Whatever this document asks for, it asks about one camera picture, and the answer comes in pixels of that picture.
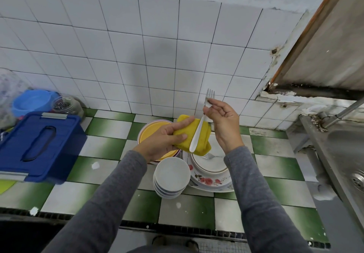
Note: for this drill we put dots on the lime green plastic bowl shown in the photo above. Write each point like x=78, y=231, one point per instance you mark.
x=4, y=185

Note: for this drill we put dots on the blue plastic box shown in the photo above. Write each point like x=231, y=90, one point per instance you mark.
x=37, y=146

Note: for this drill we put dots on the person's right forearm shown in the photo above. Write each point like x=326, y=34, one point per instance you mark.
x=267, y=210

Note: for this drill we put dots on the person's black shoe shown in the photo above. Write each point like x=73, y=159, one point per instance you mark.
x=160, y=241
x=192, y=244

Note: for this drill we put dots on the blue plastic bowl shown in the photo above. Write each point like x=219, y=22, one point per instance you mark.
x=33, y=101

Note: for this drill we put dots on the stainless steel sink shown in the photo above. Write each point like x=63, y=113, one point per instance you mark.
x=344, y=159

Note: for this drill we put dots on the stack of small white bowls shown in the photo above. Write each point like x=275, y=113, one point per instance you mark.
x=172, y=175

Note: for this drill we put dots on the person's left hand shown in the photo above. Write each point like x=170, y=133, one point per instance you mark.
x=156, y=142

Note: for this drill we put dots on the metal faucet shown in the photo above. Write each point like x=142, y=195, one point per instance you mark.
x=344, y=112

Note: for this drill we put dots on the clear plastic bag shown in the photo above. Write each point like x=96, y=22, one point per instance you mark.
x=8, y=91

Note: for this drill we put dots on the glass jar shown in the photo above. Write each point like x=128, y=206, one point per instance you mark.
x=67, y=105

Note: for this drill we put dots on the person's right hand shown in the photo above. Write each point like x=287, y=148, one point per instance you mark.
x=224, y=125

